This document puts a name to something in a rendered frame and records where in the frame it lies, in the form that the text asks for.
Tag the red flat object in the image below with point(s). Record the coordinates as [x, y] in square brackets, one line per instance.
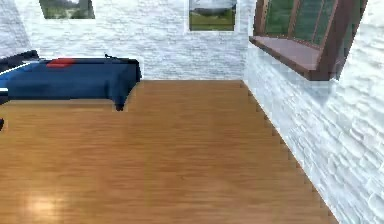
[60, 62]

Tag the brown framed window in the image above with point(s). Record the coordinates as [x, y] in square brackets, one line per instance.
[301, 33]

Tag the white framed landscape picture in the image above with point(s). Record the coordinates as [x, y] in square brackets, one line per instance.
[66, 8]
[212, 15]

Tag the dark pillow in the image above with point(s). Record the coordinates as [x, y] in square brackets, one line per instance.
[18, 58]

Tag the blue bed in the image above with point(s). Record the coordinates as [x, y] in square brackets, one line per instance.
[73, 78]

